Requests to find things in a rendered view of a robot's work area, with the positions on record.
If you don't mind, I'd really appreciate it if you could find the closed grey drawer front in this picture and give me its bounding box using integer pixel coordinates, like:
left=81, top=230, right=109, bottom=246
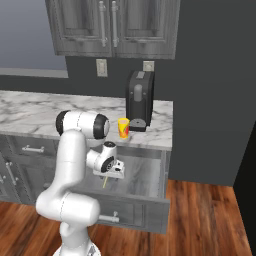
left=5, top=134, right=60, bottom=158

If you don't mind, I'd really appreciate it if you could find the silver base cupboard handle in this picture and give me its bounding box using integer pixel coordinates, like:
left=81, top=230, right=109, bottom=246
left=5, top=161, right=19, bottom=187

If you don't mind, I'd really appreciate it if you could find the silver handle of closed drawer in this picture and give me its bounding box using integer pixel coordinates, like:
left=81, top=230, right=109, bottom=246
left=21, top=144, right=46, bottom=155

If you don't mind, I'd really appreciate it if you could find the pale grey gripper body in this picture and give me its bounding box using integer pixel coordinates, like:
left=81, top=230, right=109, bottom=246
left=92, top=160, right=126, bottom=181

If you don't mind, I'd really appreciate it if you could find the yellow orange smoothie cup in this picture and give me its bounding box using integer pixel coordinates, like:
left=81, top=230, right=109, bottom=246
left=117, top=117, right=131, bottom=140

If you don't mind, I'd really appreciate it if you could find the black coffee machine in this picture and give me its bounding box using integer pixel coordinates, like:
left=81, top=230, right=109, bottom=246
left=125, top=69, right=156, bottom=133

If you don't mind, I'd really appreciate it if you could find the long silver cupboard handle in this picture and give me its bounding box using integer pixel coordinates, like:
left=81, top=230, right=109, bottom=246
left=98, top=0, right=109, bottom=48
left=111, top=0, right=120, bottom=48

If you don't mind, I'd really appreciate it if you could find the grey wall cupboard door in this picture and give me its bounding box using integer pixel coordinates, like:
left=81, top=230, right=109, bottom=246
left=111, top=0, right=182, bottom=61
left=45, top=0, right=115, bottom=58

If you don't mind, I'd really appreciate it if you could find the open grey drawer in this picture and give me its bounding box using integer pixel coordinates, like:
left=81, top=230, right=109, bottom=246
left=71, top=146, right=172, bottom=235

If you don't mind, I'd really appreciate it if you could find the beige wall socket plate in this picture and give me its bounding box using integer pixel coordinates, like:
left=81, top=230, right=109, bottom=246
left=142, top=60, right=156, bottom=72
left=95, top=58, right=109, bottom=78

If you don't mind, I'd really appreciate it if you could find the silver handle of open drawer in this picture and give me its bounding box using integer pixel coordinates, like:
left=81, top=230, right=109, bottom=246
left=97, top=211, right=120, bottom=224

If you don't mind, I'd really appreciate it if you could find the grey base cupboard door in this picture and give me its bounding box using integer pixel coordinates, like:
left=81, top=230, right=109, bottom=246
left=1, top=155, right=60, bottom=205

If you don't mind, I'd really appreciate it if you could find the window with grey sill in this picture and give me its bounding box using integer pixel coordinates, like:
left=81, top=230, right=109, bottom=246
left=0, top=0, right=70, bottom=80

